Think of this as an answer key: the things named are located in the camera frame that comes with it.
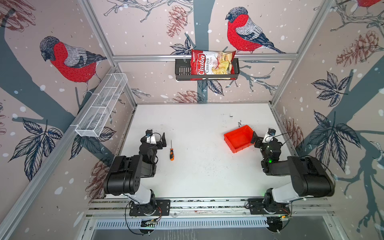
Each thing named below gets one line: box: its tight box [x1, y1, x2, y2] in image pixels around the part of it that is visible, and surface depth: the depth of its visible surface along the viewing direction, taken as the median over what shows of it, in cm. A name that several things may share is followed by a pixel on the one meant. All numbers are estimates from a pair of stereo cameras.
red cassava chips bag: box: [190, 49, 237, 81], surface depth 90 cm
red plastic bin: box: [224, 125, 255, 154], surface depth 102 cm
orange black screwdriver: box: [169, 139, 175, 161], surface depth 94 cm
